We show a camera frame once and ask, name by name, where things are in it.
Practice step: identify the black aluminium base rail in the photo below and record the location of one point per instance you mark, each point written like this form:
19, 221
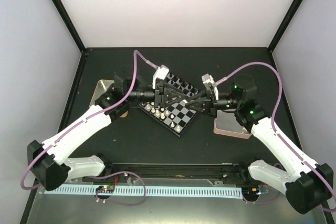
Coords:
229, 173

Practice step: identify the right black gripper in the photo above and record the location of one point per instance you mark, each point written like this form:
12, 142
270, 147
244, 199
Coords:
209, 104

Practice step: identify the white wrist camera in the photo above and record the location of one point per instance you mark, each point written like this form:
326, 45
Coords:
160, 74
210, 86

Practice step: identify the black and white chessboard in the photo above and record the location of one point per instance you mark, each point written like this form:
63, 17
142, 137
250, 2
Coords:
183, 117

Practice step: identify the pink tray with pieces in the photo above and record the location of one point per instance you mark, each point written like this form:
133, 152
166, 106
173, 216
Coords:
225, 124

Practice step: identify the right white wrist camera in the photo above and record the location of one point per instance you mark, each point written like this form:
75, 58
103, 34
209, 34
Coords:
210, 86

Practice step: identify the gold metal tin tray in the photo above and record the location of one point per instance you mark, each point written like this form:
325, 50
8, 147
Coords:
112, 102

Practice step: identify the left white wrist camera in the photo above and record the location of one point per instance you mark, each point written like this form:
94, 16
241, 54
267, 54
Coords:
160, 74

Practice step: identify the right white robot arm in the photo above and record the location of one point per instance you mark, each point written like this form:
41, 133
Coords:
305, 183

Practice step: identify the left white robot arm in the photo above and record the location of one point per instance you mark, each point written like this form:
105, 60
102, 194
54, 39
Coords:
50, 160

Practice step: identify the light blue slotted cable duct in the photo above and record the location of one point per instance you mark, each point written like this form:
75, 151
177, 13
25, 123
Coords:
149, 191

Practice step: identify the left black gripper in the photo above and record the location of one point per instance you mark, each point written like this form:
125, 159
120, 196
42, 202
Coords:
160, 99

